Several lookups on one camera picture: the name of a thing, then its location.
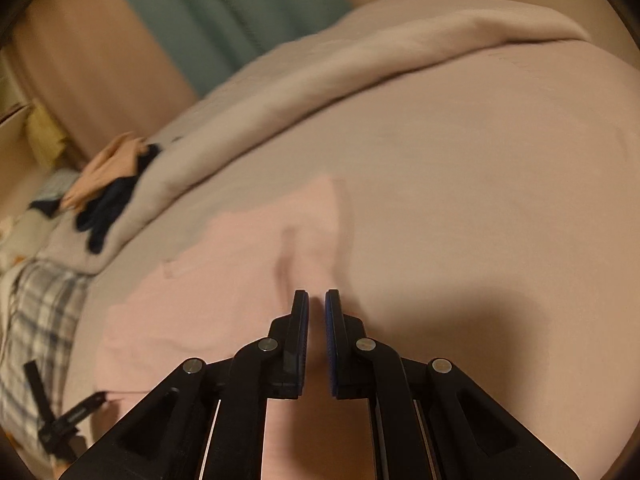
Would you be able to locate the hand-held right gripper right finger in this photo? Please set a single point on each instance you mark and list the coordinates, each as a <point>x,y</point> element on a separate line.
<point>331,332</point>

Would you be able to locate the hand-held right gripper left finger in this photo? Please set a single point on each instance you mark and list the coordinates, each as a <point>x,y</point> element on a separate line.
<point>300,332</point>

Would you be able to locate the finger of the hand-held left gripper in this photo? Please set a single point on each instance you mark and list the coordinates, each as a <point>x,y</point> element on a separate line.
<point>85,406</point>
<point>37,390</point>

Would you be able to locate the pink striped shirt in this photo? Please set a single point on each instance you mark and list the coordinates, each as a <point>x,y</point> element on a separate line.
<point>225,285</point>

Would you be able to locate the plaid duvet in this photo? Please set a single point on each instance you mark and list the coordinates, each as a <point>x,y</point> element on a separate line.
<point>40,310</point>

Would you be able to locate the navy folded garment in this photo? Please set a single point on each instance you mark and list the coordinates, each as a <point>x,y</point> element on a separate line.
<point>107,210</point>

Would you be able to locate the striped pillow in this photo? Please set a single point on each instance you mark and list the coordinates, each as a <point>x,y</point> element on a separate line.
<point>57,185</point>

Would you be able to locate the peach folded garment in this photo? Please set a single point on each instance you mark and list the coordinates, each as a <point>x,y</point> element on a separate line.
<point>110,165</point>

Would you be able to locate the beige folded duvet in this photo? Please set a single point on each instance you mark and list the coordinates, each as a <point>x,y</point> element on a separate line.
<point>300,85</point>

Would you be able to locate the yellow fringed cloth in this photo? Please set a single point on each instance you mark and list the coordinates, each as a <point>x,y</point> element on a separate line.
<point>45,135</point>

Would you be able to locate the teal curtain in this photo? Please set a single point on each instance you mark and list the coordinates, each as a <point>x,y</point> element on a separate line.
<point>225,10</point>

